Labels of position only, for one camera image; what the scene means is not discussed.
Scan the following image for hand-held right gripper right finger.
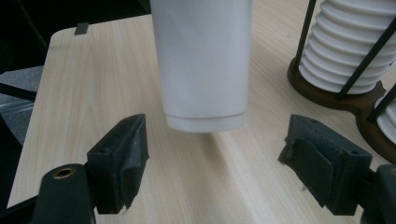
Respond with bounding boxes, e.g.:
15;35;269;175
277;114;374;217

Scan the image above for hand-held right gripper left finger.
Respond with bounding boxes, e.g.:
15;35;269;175
87;113;150;216

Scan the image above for black wire cup holder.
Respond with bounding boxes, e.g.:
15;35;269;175
287;0;396;165

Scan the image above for white ribbed cup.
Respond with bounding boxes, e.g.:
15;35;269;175
298;0;396;95

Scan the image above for single white paper cup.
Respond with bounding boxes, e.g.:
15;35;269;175
149;0;254;133

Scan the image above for grey tape piece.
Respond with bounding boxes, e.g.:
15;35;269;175
74;21;91;36

